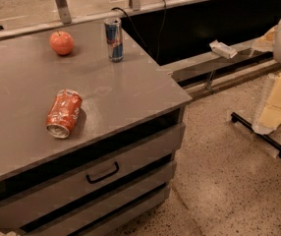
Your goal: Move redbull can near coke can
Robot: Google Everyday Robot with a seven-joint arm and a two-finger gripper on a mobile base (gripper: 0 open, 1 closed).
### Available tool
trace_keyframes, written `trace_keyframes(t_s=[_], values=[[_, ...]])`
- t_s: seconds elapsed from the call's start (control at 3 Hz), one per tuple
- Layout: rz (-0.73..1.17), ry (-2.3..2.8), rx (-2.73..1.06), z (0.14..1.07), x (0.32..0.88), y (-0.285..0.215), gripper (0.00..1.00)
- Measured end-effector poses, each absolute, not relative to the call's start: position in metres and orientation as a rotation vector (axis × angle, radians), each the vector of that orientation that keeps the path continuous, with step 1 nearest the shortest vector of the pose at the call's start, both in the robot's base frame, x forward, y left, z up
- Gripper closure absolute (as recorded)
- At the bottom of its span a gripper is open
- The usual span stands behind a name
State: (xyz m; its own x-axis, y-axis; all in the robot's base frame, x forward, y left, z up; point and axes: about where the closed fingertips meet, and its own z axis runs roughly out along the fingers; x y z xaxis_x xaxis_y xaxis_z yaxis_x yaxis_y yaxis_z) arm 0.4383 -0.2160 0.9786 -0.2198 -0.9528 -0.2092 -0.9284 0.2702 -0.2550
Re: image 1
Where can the black drawer handle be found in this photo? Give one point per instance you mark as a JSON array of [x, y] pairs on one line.
[[108, 172]]

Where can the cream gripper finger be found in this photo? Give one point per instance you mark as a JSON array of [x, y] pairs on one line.
[[267, 116], [265, 42]]

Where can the grey drawer cabinet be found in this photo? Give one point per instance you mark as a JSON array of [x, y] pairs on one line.
[[44, 192]]

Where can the blue silver redbull can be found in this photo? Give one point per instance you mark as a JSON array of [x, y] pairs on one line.
[[114, 39]]

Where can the white packet on ledge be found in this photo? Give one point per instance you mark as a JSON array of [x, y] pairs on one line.
[[222, 49]]

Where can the red apple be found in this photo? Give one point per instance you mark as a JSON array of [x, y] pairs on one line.
[[61, 42]]

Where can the crushed red coke can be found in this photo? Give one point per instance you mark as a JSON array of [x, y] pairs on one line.
[[64, 113]]

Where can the metal railing post left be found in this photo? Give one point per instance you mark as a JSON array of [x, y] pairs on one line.
[[63, 10]]

